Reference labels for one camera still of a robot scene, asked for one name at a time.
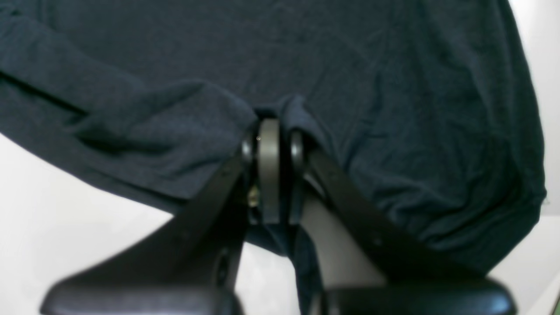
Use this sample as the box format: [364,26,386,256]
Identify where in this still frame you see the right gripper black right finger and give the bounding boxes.
[290,131,517,315]

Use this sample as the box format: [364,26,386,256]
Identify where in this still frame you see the dark navy long-sleeve shirt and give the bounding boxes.
[0,0,546,315]

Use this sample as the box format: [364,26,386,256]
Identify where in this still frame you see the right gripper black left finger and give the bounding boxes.
[40,131,259,315]

